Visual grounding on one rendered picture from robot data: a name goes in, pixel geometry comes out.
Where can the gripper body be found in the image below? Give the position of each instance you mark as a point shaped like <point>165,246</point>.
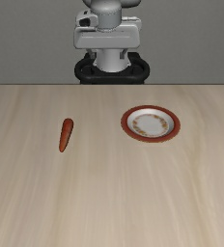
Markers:
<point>107,38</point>

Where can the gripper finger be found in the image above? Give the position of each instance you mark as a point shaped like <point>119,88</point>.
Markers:
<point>123,53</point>
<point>90,54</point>

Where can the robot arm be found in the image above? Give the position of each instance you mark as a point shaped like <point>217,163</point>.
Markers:
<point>112,61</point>

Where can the white plate with red rim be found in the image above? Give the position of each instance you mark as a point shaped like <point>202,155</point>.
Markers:
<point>151,124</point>

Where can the orange carrot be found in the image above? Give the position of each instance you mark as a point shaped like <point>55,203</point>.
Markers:
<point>66,134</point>

